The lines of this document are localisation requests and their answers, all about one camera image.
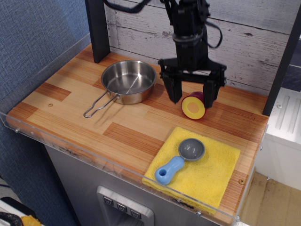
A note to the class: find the clear acrylic guard rail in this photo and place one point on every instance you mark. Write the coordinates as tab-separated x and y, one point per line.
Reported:
33	69

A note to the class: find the white ribbed sink unit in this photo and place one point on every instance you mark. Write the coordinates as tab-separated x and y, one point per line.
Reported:
279	157

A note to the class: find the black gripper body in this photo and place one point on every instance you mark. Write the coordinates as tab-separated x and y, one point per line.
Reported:
192	63

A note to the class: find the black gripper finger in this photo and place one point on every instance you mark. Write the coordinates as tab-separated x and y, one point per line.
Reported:
173	85
211	89

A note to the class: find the black post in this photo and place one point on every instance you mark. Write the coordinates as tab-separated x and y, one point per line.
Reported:
98	29
284	63

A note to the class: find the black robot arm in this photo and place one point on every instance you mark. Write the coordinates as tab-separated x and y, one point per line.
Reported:
189	17

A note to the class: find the stainless steel pot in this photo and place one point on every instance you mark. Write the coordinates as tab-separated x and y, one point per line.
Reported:
126	82

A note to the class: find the yellow cloth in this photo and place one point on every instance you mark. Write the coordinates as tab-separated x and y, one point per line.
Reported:
200	184

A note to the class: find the black right post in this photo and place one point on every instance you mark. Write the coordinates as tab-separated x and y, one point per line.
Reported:
284	63

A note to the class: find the grey blue toy scoop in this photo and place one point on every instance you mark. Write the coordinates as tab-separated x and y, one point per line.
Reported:
190	149

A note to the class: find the red yellow toy fruit half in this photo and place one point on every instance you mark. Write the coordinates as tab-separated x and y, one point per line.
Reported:
193	105

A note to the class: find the yellow black object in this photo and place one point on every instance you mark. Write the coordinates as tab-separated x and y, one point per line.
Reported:
13	213

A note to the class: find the grey toy cabinet front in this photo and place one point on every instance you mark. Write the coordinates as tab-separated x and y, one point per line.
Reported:
81	177

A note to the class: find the silver button panel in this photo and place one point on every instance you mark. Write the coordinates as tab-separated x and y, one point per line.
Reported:
119	210

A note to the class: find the black left post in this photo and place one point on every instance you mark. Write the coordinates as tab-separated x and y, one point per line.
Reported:
98	29

